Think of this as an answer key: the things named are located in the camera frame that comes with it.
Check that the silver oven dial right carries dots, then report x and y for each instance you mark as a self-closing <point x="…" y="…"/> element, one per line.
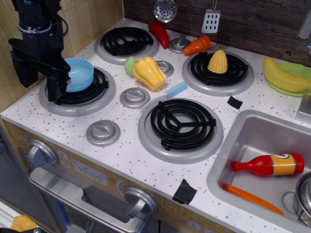
<point x="139" y="202"/>

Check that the red toy chili pepper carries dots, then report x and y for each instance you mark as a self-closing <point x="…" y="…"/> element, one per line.
<point x="158" y="30"/>

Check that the yellow toy bell pepper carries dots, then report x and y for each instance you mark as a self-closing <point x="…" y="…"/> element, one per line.
<point x="148" y="72"/>

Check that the orange toy food piece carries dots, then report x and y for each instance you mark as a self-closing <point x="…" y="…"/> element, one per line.
<point x="22" y="223"/>

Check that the silver faucet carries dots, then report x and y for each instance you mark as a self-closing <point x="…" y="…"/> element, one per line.
<point x="305" y="31"/>

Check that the yellow toy corn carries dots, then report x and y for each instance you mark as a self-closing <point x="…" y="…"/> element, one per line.
<point x="218" y="63"/>

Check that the back left stove burner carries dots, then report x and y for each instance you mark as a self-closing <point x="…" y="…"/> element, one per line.
<point x="117" y="45"/>

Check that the oven clock display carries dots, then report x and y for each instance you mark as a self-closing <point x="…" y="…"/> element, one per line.
<point x="90" y="172"/>

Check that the silver skimmer spoon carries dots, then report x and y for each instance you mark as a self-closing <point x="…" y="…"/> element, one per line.
<point x="165" y="10"/>

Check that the front left stove burner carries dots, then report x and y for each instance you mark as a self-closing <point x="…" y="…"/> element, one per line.
<point x="97" y="96"/>

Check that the front right stove burner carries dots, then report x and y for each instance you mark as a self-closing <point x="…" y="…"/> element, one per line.
<point x="180" y="131"/>

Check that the black tape piece back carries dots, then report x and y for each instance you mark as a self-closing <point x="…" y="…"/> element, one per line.
<point x="235" y="103"/>

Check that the back right stove burner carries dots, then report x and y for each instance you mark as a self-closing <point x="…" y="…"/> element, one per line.
<point x="238" y="78"/>

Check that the long orange toy carrot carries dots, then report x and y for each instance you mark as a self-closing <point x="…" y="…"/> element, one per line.
<point x="251" y="198"/>

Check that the light blue plastic bowl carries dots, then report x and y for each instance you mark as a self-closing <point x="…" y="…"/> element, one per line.
<point x="81" y="74"/>

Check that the silver oven dial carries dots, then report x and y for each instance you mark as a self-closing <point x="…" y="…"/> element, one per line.
<point x="41" y="154"/>
<point x="139" y="202"/>

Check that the yellow toy banana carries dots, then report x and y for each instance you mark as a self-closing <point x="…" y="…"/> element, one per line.
<point x="282" y="79"/>

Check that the black tape piece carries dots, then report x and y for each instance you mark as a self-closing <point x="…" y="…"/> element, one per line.
<point x="185" y="193"/>
<point x="235" y="103"/>

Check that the green toy vegetable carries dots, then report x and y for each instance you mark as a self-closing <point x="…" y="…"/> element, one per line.
<point x="129" y="65"/>

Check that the black tape piece front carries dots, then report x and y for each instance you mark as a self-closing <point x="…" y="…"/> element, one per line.
<point x="185" y="193"/>

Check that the green plastic plate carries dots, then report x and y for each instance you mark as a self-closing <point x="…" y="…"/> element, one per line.
<point x="297" y="70"/>

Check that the silver slotted spatula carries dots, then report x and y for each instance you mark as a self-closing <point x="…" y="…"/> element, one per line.
<point x="211" y="19"/>

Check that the blue handled toy knife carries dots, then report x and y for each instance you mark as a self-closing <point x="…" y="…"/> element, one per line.
<point x="166" y="95"/>

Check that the stove burner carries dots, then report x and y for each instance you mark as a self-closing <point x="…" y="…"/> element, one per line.
<point x="117" y="45"/>
<point x="180" y="131"/>
<point x="97" y="96"/>
<point x="238" y="78"/>

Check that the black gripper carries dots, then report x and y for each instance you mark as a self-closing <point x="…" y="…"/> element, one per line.
<point x="39" y="51"/>

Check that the silver metal pot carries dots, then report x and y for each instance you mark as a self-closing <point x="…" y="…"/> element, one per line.
<point x="302" y="201"/>

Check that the silver oven door handle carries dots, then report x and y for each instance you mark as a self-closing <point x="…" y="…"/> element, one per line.
<point x="79" y="207"/>

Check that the red toy ketchup bottle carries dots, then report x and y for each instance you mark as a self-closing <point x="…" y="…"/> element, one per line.
<point x="272" y="165"/>

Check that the silver oven dial left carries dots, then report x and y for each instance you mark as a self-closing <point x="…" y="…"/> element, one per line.
<point x="41" y="154"/>

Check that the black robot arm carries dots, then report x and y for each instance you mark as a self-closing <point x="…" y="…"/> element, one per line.
<point x="36" y="13"/>

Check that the silver stove top knob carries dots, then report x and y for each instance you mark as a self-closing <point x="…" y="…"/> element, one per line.
<point x="134" y="98"/>
<point x="166" y="68"/>
<point x="103" y="133"/>
<point x="177" y="45"/>

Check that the short orange toy carrot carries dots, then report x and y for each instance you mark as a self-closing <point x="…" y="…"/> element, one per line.
<point x="201" y="44"/>

